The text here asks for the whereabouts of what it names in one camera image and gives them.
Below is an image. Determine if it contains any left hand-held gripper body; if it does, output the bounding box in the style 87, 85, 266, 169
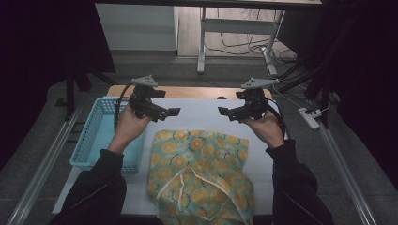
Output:
130, 74, 167, 120

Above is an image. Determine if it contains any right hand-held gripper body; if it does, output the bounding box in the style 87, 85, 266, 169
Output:
236, 78, 280, 122

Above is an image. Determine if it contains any light blue plastic basket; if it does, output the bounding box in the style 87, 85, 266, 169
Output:
69, 96, 148, 175

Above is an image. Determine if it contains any orange slice print bag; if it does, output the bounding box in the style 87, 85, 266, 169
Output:
146, 128, 255, 225

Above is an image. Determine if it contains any person's right hand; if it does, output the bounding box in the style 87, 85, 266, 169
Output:
242, 110, 285, 149

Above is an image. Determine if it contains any person's left hand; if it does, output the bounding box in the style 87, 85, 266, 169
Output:
107, 105, 151, 156

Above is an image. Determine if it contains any white table mat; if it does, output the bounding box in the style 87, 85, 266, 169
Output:
51, 97, 301, 218

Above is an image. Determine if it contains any white power strip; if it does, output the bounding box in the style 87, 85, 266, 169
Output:
297, 106, 322, 130

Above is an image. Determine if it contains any black metal stand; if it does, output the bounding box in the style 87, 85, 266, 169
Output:
63, 60, 117, 122
275, 12, 362, 129

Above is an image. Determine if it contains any white cabinet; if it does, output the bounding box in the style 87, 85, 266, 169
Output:
95, 3, 179, 53

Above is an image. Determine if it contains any black curtain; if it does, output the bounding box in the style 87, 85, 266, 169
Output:
276, 0, 398, 188
0, 0, 117, 172

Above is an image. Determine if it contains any left hand-held gripper black cable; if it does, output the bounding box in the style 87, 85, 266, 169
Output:
113, 82, 135, 133

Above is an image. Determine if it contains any hand-held gripper black cable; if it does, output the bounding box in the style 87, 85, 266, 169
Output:
113, 82, 135, 133
266, 97, 288, 141

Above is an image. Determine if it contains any right hand-held gripper black cable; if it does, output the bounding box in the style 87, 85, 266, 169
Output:
266, 97, 288, 141

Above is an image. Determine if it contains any white floor cable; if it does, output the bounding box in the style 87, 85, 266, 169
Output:
265, 60, 331, 114

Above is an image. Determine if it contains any black floor cable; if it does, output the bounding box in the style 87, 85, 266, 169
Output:
205, 31, 299, 65

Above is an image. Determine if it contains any white metal desk frame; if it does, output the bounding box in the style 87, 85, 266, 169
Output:
196, 6, 286, 76

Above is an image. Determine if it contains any aluminium rail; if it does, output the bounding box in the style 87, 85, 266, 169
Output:
5, 105, 83, 225
318, 124, 380, 225

